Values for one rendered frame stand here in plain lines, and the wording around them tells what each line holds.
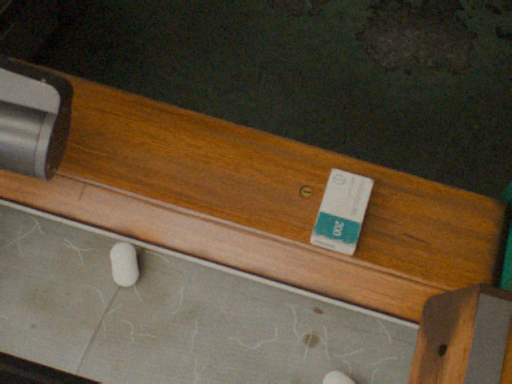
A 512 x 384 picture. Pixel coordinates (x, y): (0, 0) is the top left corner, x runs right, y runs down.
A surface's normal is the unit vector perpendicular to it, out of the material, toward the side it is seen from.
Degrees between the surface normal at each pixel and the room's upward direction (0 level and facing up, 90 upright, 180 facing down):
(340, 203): 0
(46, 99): 43
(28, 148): 49
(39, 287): 0
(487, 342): 0
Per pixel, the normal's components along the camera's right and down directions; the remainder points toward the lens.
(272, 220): 0.10, -0.46
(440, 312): -0.84, -0.43
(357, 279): -0.12, 0.27
